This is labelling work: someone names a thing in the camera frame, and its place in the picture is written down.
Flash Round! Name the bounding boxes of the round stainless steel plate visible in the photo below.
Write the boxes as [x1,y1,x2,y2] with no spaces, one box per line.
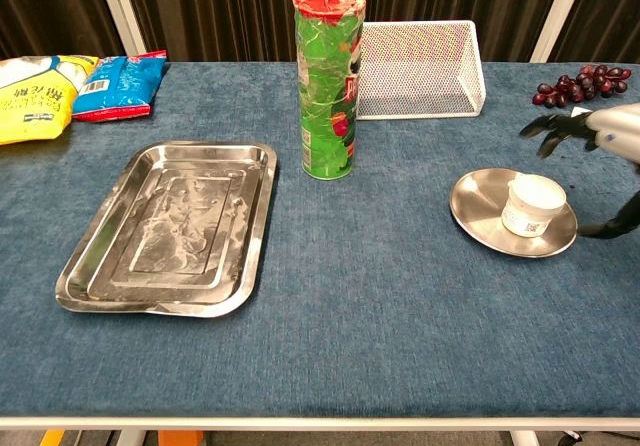
[448,167,580,259]

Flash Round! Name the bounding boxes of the yellow snack bag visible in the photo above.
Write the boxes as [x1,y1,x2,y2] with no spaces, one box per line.
[0,54,101,146]

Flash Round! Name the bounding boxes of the orange box under table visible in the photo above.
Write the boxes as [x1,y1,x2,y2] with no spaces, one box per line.
[158,430,205,446]

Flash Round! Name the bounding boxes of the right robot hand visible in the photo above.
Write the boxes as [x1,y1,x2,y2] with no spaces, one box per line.
[519,103,640,240]

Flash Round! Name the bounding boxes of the small white cup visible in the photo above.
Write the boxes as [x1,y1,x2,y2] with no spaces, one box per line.
[501,172,568,238]

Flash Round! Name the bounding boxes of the rectangular stainless steel tray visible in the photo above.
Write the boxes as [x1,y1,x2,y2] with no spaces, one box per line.
[54,140,279,317]

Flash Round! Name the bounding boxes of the green Pringles can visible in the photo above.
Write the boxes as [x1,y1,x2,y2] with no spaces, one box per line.
[292,0,367,182]

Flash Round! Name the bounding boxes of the white slanted frame post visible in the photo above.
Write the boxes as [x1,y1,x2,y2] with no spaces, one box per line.
[529,0,592,63]
[93,0,147,63]

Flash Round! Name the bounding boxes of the white table frame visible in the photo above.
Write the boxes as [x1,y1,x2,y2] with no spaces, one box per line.
[0,414,640,446]

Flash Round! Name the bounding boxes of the dark red grape bunch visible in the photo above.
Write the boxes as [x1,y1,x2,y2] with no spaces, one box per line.
[531,64,633,109]

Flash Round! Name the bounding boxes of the blue table cloth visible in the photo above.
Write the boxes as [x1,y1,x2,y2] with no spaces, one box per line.
[0,60,640,420]

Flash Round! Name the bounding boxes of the blue snack bag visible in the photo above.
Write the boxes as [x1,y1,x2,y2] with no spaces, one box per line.
[72,49,168,123]

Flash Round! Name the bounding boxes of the white wire mesh basket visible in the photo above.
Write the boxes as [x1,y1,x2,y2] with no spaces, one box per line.
[357,19,487,121]

